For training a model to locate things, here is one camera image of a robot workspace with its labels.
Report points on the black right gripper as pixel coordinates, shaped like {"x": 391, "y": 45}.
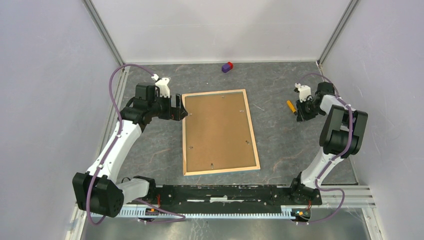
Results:
{"x": 301, "y": 115}

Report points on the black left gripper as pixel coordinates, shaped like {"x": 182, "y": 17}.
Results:
{"x": 177, "y": 113}

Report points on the yellow handled screwdriver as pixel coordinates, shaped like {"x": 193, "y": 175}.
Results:
{"x": 292, "y": 107}

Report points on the brown frame backing board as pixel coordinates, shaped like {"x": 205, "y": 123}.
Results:
{"x": 218, "y": 132}

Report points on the blue wooden picture frame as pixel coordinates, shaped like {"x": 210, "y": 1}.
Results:
{"x": 218, "y": 172}

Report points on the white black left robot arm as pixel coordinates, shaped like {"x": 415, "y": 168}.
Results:
{"x": 97, "y": 190}

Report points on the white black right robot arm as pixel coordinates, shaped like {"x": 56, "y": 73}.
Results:
{"x": 341, "y": 136}

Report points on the red purple toy block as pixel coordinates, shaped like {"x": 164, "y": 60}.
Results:
{"x": 227, "y": 67}

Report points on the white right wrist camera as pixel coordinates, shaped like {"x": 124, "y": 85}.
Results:
{"x": 304, "y": 92}

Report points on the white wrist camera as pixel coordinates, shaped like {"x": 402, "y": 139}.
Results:
{"x": 163, "y": 88}
{"x": 304, "y": 92}

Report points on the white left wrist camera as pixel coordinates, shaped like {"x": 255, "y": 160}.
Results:
{"x": 163, "y": 88}

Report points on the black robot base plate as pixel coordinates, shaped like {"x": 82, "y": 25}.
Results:
{"x": 230, "y": 199}

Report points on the slotted cable duct rail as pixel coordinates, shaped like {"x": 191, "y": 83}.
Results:
{"x": 138, "y": 211}

